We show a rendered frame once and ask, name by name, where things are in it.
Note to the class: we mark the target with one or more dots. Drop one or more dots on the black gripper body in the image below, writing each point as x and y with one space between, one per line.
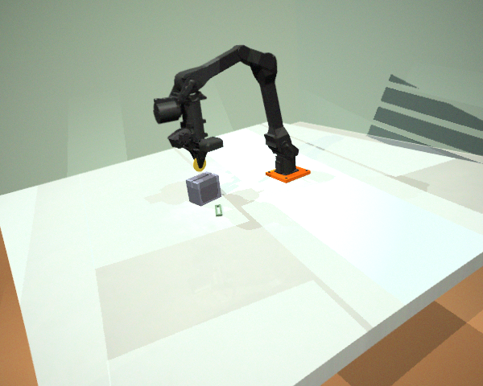
206 145

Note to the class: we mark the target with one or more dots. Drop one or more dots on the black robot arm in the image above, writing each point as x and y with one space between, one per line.
180 103

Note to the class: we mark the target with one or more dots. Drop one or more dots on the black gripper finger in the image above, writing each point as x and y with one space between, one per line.
191 152
200 156

